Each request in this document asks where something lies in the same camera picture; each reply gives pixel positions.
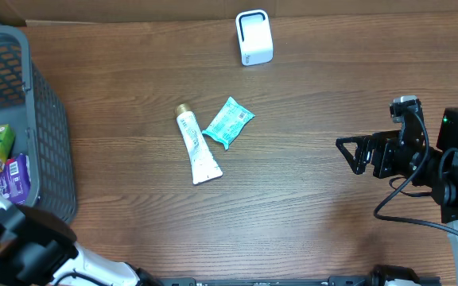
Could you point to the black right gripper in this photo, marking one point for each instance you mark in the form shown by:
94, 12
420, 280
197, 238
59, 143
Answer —
383, 144

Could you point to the teal wet wipes pack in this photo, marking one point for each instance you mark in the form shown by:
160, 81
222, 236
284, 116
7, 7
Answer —
228, 123

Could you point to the white tube gold cap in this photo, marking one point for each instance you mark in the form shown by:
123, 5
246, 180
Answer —
203, 165

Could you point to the purple Carefree pad pack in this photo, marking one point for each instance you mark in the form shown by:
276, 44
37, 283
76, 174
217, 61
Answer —
15, 182

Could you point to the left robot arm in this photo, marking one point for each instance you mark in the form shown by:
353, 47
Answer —
37, 247

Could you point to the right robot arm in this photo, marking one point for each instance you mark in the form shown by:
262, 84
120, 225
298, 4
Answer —
445, 191

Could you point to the white barcode scanner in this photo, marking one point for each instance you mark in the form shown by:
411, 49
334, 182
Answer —
254, 37

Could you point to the grey plastic basket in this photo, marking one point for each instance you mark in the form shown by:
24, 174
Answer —
33, 110

